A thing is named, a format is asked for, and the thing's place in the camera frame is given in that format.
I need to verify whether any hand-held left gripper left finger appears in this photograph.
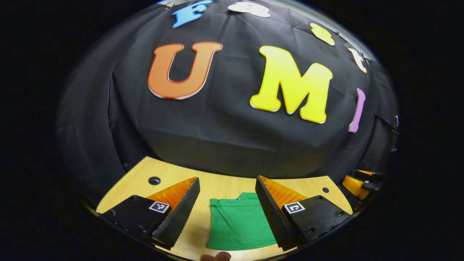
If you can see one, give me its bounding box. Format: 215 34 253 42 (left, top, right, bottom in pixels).
101 177 201 250

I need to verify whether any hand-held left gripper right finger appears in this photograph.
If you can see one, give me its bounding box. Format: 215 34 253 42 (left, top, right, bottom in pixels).
255 176 353 251

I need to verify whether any green T-shirt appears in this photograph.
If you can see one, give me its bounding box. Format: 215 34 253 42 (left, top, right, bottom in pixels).
207 192 278 251

